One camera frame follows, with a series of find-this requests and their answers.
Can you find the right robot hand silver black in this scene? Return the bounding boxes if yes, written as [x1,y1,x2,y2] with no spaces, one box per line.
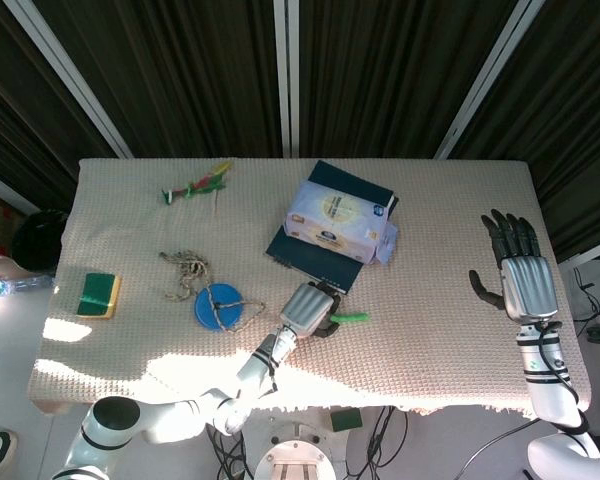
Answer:
[468,208,559,321]

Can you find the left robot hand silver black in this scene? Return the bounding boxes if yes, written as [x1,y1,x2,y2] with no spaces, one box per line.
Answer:
[278,280,342,340]

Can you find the green stick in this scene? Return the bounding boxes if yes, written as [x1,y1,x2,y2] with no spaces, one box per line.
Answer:
[329,310,370,325]

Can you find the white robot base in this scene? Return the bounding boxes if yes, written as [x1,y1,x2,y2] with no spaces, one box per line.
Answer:
[252,407,354,480]

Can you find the dark blue notebook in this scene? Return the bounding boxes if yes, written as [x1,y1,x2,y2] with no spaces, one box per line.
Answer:
[264,159,400,296]

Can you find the blue plastic disc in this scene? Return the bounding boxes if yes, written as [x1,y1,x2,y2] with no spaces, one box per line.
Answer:
[193,282,245,331]

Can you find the pale purple tissue pack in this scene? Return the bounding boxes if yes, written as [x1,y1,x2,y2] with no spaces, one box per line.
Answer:
[284,179,400,265]

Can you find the beige waffle tablecloth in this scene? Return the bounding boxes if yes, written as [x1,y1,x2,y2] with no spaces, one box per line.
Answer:
[27,157,594,416]

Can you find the dark green block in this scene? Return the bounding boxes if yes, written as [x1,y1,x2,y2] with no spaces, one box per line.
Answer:
[329,408,365,434]

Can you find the colourful feather toy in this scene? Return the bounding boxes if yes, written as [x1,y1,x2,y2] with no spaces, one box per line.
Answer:
[160,159,234,217]

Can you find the green and yellow sponge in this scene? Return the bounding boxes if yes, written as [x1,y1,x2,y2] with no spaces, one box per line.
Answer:
[75,272,123,320]

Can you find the dark pleated curtain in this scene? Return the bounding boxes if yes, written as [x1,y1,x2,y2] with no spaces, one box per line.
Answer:
[0,0,600,264]

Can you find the clear plastic water bottle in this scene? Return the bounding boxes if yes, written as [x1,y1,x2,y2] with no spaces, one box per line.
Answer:
[0,273,55,299]

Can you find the grey aluminium frame rail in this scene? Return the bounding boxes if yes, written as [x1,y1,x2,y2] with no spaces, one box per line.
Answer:
[558,244,600,274]
[0,166,40,215]

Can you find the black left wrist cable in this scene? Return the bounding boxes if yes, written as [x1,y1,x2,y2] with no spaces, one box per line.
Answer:
[264,334,282,394]

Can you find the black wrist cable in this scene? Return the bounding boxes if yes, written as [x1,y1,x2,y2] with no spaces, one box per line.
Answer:
[264,334,282,394]
[534,322,589,431]

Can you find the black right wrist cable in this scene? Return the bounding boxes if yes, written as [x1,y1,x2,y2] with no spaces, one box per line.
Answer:
[534,322,589,431]

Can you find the braided beige rope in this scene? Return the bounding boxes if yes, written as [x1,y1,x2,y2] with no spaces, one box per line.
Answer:
[158,250,267,335]

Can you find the black floor cable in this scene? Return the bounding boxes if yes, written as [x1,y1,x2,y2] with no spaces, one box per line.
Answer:
[344,405,411,480]
[207,424,255,480]
[454,417,541,480]

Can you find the grey aluminium frame post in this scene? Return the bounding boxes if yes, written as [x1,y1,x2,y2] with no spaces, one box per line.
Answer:
[2,0,131,159]
[433,0,531,160]
[273,0,301,159]

